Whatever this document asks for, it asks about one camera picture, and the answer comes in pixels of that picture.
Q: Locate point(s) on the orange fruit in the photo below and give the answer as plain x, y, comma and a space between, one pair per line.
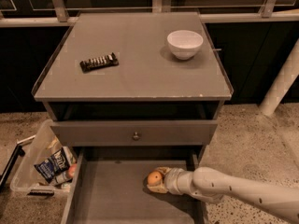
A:
155, 178

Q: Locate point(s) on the metal railing frame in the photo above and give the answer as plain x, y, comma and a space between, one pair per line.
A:
18, 13

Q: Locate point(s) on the grey drawer cabinet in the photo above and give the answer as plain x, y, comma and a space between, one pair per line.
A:
149, 83

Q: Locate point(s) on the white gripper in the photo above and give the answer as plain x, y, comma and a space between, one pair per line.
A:
172, 179

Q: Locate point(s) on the dark snack bar packet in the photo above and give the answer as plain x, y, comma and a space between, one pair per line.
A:
99, 63

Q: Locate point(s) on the grey open middle drawer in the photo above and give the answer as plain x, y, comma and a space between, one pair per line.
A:
109, 187

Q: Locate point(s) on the black metal frame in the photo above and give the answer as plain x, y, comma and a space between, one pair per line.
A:
17, 152

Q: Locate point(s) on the blue chip bag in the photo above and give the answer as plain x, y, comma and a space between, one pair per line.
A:
54, 165

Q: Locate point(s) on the white ceramic bowl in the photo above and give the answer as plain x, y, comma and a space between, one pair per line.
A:
184, 44

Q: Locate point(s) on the small red fruit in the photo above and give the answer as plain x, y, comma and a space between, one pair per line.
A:
71, 171

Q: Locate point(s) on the grey top drawer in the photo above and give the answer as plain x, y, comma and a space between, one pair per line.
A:
134, 133

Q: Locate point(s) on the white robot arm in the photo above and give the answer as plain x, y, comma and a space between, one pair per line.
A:
252, 158

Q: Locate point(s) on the clear plastic bin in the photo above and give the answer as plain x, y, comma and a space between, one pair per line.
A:
27, 178

